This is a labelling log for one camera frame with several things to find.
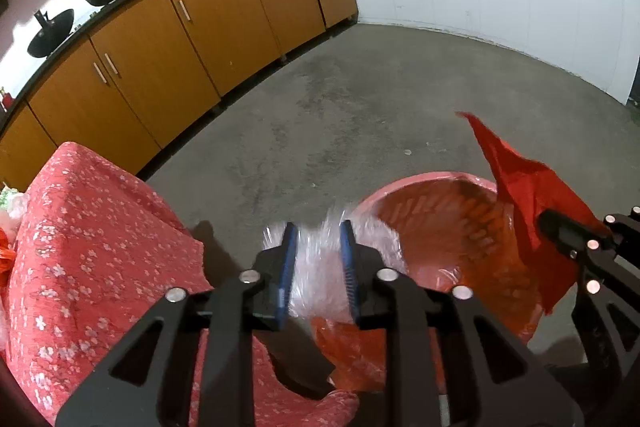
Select red plastic bin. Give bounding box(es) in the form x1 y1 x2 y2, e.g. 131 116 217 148
350 171 543 395

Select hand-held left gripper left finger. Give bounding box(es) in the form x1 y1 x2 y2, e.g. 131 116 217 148
55 222 301 427

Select orange plastic bag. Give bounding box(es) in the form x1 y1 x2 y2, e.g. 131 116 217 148
0 227 17 288

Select orange wooden base cabinets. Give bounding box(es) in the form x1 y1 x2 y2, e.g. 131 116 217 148
0 0 359 190

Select clear plastic bag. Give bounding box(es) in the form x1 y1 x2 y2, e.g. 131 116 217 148
262 207 403 325

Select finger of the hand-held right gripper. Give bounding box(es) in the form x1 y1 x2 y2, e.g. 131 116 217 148
539 204 640 255
540 229 640 360

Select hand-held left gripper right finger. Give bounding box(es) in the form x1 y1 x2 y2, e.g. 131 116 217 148
340 219 585 427

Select red floral tablecloth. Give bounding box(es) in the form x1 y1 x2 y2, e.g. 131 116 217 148
0 142 361 427

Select green tinted plastic bag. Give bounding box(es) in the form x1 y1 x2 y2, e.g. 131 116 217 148
0 184 26 233

